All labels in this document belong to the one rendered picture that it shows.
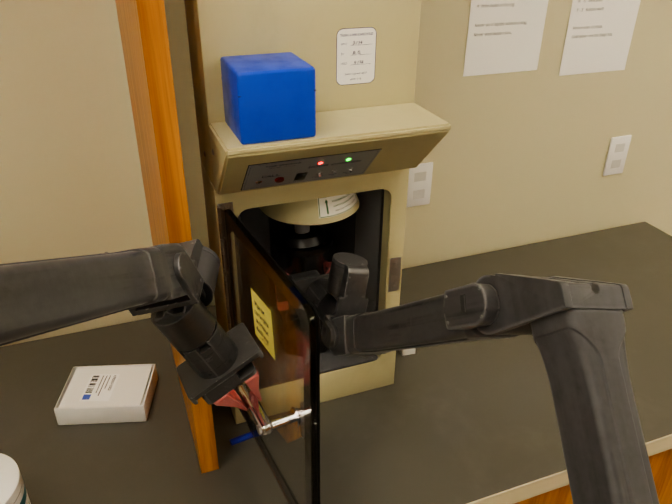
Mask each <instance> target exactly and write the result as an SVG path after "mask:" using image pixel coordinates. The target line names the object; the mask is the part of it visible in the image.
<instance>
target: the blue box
mask: <svg viewBox="0 0 672 504"><path fill-rule="evenodd" d="M220 62H221V75H222V77H221V78H222V87H223V100H224V113H225V122H226V123H227V125H228V126H229V127H230V129H231V130H232V132H233V133H234V134H235V136H236V137H237V138H238V140H239V141H240V143H241V144H243V145H247V144H256V143H264V142H273V141H282V140H291V139H299V138H308V137H314V136H315V135H316V81H315V68H314V67H313V66H311V65H310V64H308V63H307V62H305V61H304V60H302V59H301V58H299V57H298V56H296V55H295V54H293V53H292V52H283V53H268V54H254V55H239V56H224V57H221V59H220Z"/></svg>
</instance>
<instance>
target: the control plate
mask: <svg viewBox="0 0 672 504"><path fill-rule="evenodd" d="M380 151H381V149H374V150H366V151H358V152H350V153H342V154H334V155H326V156H318V157H310V158H302V159H294V160H286V161H278V162H270V163H262V164H254V165H248V168H247V171H246V175H245V178H244V181H243V184H242V188H241V191H242V190H249V189H256V188H263V187H271V186H278V185H285V184H292V183H300V182H307V181H314V180H321V179H329V178H336V177H343V176H350V175H358V174H364V172H365V171H366V170H367V168H368V167H369V166H370V164H371V163H372V161H373V160H374V159H375V157H376V156H377V155H378V153H379V152H380ZM346 158H352V160H350V161H345V159H346ZM320 161H324V163H323V164H321V165H317V163H318V162H320ZM348 168H353V170H352V172H349V171H347V169H348ZM333 170H338V171H337V174H334V173H332V171H333ZM305 172H308V173H307V175H306V177H305V179H303V180H295V181H294V179H295V177H296V175H297V173H305ZM318 172H323V173H322V174H321V175H322V176H320V177H319V176H318V175H316V174H317V173H318ZM278 177H284V181H283V182H280V183H276V182H275V179H276V178H278ZM259 180H262V183H259V184H256V183H255V182H256V181H259Z"/></svg>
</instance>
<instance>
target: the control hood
mask: <svg viewBox="0 0 672 504"><path fill-rule="evenodd" d="M450 129H451V125H450V124H449V123H448V122H446V121H445V120H443V119H441V118H439V117H438V116H436V115H434V114H433V113H431V112H429V111H427V110H426V109H424V108H422V107H420V106H419V105H417V104H415V103H404V104H395V105H385V106H375V107H365V108H355V109H345V110H335V111H326V112H316V135H315V136H314V137H308V138H299V139H291V140H282V141H273V142H264V143H256V144H247V145H243V144H241V143H240V141H239V140H238V138H237V137H236V136H235V134H234V133H233V132H232V130H231V129H230V127H229V126H228V125H227V123H226V122H217V123H211V125H209V135H210V146H211V156H212V167H213V178H214V188H215V190H216V192H217V194H218V193H219V195H222V194H229V193H236V192H243V191H251V190H258V189H265V188H272V187H279V186H287V185H294V184H301V183H308V182H316V181H323V180H330V179H337V178H344V177H352V176H359V175H366V174H373V173H380V172H388V171H395V170H402V169H409V168H416V167H417V166H418V165H419V164H420V163H421V162H422V161H423V160H424V158H425V157H426V156H427V155H428V154H429V153H430V152H431V151H432V150H433V149H434V148H435V146H436V145H437V144H438V143H439V142H440V141H441V140H442V139H443V138H444V137H445V136H446V134H447V133H448V132H449V130H450ZM374 149H381V151H380V152H379V153H378V155H377V156H376V157H375V159H374V160H373V161H372V163H371V164H370V166H369V167H368V168H367V170H366V171H365V172H364V174H358V175H350V176H343V177H336V178H329V179H321V180H314V181H307V182H300V183H292V184H285V185H278V186H271V187H263V188H256V189H249V190H242V191H241V188H242V184H243V181H244V178H245V175H246V171H247V168H248V165H254V164H262V163H270V162H278V161H286V160H294V159H302V158H310V157H318V156H326V155H334V154H342V153H350V152H358V151H366V150H374Z"/></svg>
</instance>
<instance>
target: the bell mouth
mask: <svg viewBox="0 0 672 504"><path fill-rule="evenodd" d="M359 205H360V202H359V199H358V197H357V194H356V193H351V194H344V195H338V196H331V197H324V198H317V199H311V200H304V201H297V202H290V203H283V204H277V205H270V206H263V207H260V209H261V211H262V212H263V213H264V214H265V215H267V216H268V217H270V218H272V219H274V220H277V221H280V222H284V223H288V224H294V225H323V224H329V223H334V222H337V221H340V220H343V219H345V218H347V217H349V216H351V215H352V214H354V213H355V212H356V211H357V210H358V208H359Z"/></svg>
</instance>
